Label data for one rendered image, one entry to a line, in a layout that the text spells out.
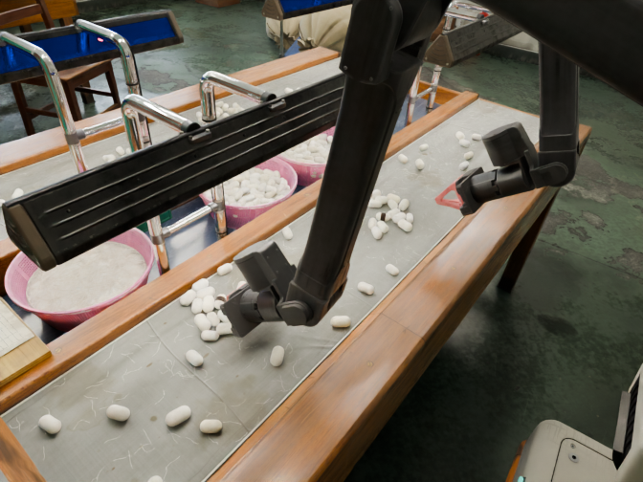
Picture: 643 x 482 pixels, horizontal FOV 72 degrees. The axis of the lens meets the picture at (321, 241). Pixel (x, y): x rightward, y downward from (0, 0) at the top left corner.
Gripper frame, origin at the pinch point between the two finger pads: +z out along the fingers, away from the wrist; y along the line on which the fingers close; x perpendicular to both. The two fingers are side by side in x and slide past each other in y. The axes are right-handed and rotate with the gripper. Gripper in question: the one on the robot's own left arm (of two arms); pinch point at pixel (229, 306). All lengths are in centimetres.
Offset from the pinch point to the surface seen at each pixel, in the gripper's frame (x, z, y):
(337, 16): -101, 163, -277
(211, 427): 10.1, -11.8, 16.9
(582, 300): 94, 6, -148
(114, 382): -0.2, 3.3, 21.8
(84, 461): 5.0, -3.1, 31.2
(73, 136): -41.4, 18.1, 2.2
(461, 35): -27, -20, -80
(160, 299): -6.8, 7.8, 7.5
